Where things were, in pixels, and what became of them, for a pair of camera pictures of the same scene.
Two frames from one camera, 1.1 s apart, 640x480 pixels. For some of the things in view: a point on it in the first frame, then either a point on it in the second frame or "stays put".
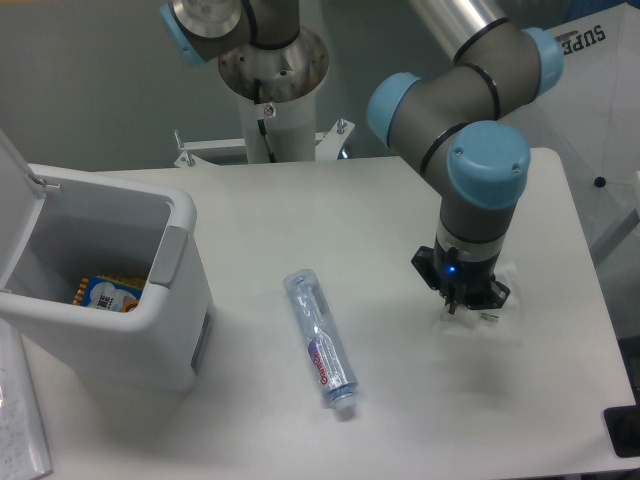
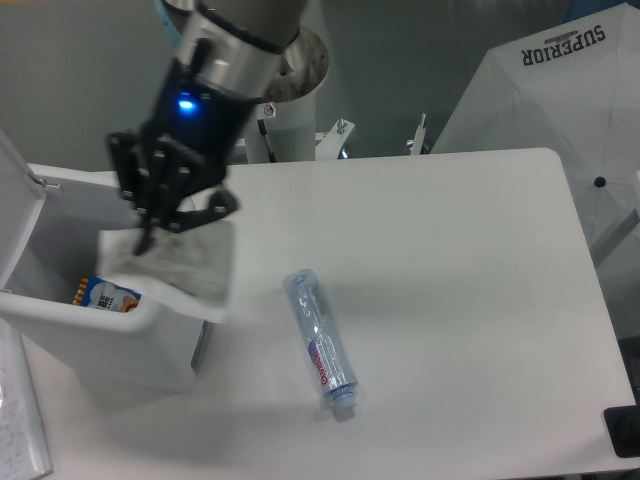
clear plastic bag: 487,323 → 196,261
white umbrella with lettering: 590,117 stays put
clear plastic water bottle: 322,337 stays put
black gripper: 451,275 → 185,188
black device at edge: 623,424 stays put
